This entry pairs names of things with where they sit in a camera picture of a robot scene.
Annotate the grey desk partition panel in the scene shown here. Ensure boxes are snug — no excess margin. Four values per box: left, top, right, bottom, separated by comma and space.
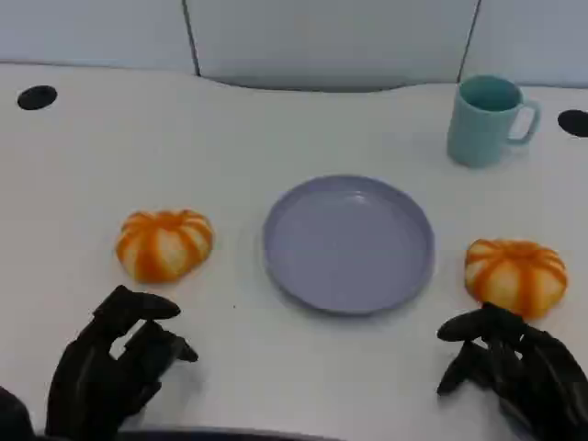
458, 0, 588, 88
183, 0, 481, 93
0, 0, 198, 74

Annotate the orange and white bread roll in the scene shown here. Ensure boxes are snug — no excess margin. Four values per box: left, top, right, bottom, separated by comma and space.
463, 237, 569, 322
114, 209, 216, 284

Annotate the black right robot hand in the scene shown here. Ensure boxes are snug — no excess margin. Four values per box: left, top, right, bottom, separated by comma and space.
435, 301, 588, 441

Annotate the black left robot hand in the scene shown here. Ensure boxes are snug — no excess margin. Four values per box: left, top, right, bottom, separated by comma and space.
45, 284, 199, 437

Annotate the lilac plate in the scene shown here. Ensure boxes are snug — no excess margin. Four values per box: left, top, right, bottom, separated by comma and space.
262, 174, 436, 318

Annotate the black table cable grommet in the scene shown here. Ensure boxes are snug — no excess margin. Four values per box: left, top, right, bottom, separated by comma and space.
557, 108, 588, 138
17, 85, 59, 111

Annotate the pale green mug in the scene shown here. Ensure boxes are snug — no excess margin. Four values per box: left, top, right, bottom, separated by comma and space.
447, 75, 542, 169

